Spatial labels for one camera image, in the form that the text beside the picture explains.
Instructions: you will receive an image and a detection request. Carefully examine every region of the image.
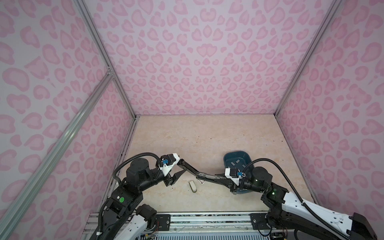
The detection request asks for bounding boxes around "black stapler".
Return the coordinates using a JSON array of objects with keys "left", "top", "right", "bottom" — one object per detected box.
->
[{"left": 178, "top": 159, "right": 234, "bottom": 189}]

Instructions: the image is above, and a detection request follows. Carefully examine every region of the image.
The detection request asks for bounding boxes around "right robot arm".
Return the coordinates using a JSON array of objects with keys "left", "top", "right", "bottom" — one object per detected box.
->
[{"left": 225, "top": 167, "right": 378, "bottom": 240}]

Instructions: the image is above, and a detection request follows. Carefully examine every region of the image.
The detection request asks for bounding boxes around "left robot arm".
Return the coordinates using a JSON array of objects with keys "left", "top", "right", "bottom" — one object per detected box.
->
[{"left": 91, "top": 158, "right": 185, "bottom": 240}]

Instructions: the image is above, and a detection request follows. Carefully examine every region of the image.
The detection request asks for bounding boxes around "beige small stapler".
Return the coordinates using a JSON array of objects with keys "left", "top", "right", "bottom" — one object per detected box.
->
[{"left": 189, "top": 181, "right": 197, "bottom": 193}]

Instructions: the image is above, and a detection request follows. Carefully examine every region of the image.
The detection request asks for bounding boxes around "teal plastic tray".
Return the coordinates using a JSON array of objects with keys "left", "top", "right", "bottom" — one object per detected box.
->
[{"left": 224, "top": 151, "right": 261, "bottom": 194}]

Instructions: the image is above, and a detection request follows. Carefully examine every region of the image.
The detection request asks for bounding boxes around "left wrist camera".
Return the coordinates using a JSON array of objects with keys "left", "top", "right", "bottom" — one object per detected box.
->
[{"left": 160, "top": 153, "right": 181, "bottom": 177}]

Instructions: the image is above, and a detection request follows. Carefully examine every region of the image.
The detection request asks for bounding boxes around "aluminium front rail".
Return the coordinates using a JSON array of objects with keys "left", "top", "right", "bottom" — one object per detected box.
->
[{"left": 80, "top": 211, "right": 343, "bottom": 240}]

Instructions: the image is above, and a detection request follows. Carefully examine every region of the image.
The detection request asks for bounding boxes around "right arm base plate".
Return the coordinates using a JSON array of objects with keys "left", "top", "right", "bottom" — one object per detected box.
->
[{"left": 250, "top": 213, "right": 271, "bottom": 231}]

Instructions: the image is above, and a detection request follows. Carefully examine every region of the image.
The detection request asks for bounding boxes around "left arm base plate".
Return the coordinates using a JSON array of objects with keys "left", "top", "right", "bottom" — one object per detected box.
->
[{"left": 150, "top": 214, "right": 171, "bottom": 232}]

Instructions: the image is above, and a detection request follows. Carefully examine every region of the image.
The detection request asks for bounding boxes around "aluminium diagonal frame bar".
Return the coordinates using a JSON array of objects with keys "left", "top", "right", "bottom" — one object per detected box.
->
[{"left": 1, "top": 73, "right": 114, "bottom": 240}]

